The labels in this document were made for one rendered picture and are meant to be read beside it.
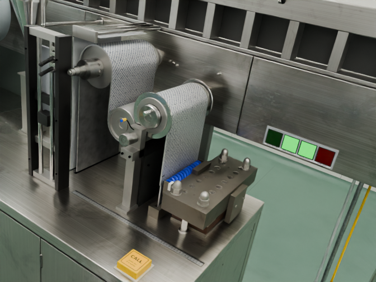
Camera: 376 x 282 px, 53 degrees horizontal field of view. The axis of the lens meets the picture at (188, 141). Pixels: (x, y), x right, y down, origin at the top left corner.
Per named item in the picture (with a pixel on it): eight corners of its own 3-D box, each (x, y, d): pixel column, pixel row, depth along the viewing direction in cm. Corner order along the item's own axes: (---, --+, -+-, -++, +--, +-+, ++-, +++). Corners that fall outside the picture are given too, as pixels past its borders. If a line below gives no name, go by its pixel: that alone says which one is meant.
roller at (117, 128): (106, 135, 131) (108, 102, 126) (151, 117, 151) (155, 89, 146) (133, 147, 126) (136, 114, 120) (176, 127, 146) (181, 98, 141)
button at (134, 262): (116, 267, 106) (116, 261, 105) (132, 254, 111) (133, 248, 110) (135, 280, 103) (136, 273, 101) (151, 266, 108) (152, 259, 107)
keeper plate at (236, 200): (224, 221, 131) (230, 194, 126) (236, 208, 139) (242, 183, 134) (230, 224, 130) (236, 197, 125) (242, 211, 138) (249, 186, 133)
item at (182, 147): (159, 185, 125) (166, 134, 117) (196, 161, 143) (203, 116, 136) (160, 186, 125) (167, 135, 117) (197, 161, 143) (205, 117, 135)
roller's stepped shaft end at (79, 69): (64, 76, 117) (65, 66, 116) (79, 73, 122) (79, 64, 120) (71, 79, 116) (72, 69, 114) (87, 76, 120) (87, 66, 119)
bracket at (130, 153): (114, 210, 129) (121, 128, 116) (127, 201, 134) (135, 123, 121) (125, 216, 127) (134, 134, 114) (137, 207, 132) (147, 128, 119)
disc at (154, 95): (131, 129, 123) (135, 86, 117) (132, 128, 124) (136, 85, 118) (168, 145, 117) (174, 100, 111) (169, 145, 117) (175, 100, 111)
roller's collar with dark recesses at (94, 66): (75, 76, 123) (76, 57, 121) (89, 74, 128) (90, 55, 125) (90, 82, 120) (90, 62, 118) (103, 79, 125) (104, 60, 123)
